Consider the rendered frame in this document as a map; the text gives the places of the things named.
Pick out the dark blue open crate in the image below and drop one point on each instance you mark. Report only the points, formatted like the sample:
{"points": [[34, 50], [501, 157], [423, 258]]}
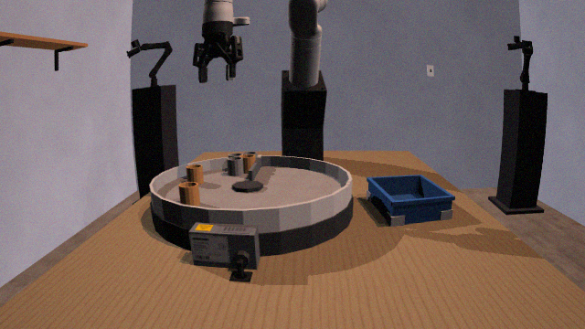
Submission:
{"points": [[407, 209]]}

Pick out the bronze bushing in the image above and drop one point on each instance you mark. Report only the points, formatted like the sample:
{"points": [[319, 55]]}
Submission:
{"points": [[194, 173], [248, 160], [189, 195]]}

